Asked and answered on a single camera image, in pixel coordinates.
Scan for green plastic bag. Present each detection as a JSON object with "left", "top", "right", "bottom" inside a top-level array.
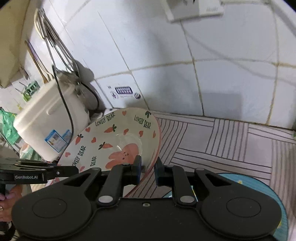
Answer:
[{"left": 1, "top": 108, "right": 20, "bottom": 145}]

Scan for lovely bear carrot plate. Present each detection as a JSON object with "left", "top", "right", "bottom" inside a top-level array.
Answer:
[{"left": 58, "top": 108, "right": 162, "bottom": 182}]

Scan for white wall socket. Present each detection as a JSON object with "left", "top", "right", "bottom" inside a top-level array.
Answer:
[{"left": 161, "top": 0, "right": 224, "bottom": 23}]

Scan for left hand with pink nails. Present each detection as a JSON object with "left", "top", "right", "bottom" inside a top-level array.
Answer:
[{"left": 0, "top": 185, "right": 23, "bottom": 222}]

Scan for blue round plate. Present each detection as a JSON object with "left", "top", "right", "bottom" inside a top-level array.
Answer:
[{"left": 176, "top": 170, "right": 282, "bottom": 240}]

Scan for white rice cooker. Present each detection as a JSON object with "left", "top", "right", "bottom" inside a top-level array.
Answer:
[{"left": 13, "top": 72, "right": 90, "bottom": 162}]

